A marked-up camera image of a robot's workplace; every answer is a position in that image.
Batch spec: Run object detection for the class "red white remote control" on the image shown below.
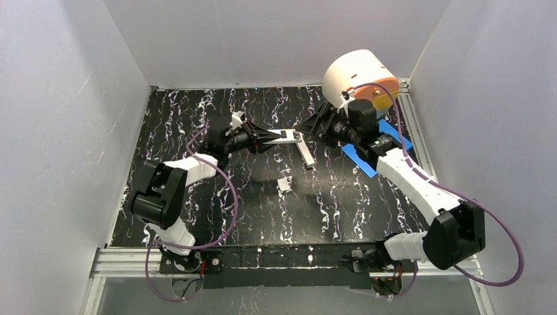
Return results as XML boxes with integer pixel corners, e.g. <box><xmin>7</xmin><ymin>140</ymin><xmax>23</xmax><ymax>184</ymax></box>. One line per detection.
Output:
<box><xmin>264</xmin><ymin>129</ymin><xmax>303</xmax><ymax>145</ymax></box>

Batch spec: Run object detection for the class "small white battery cover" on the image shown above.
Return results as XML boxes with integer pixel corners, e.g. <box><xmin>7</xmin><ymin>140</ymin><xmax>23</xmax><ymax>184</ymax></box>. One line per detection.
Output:
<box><xmin>277</xmin><ymin>177</ymin><xmax>292</xmax><ymax>193</ymax></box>

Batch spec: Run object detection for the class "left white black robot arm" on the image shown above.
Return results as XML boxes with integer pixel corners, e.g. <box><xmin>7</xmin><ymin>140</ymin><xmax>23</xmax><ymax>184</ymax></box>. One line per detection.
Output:
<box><xmin>129</xmin><ymin>121</ymin><xmax>288</xmax><ymax>272</ymax></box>

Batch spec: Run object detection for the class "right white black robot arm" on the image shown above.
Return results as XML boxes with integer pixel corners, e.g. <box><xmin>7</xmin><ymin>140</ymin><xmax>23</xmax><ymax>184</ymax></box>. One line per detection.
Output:
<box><xmin>296</xmin><ymin>99</ymin><xmax>485</xmax><ymax>273</ymax></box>

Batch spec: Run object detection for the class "blue square plate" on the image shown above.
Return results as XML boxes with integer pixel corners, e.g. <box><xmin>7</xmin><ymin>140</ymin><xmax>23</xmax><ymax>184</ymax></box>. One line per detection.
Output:
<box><xmin>342</xmin><ymin>119</ymin><xmax>413</xmax><ymax>178</ymax></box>

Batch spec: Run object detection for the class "white cylindrical drum box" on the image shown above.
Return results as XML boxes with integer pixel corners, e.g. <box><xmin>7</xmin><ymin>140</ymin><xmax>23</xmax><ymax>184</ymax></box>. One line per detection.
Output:
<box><xmin>322</xmin><ymin>49</ymin><xmax>400</xmax><ymax>118</ymax></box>

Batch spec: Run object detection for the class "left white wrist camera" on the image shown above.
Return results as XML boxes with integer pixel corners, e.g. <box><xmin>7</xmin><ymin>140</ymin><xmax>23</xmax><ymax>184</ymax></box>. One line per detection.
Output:
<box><xmin>231</xmin><ymin>111</ymin><xmax>246</xmax><ymax>130</ymax></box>

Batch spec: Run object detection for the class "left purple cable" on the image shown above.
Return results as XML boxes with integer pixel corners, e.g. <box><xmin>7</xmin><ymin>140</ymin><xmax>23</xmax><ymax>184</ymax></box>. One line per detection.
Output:
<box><xmin>145</xmin><ymin>126</ymin><xmax>240</xmax><ymax>303</ymax></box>

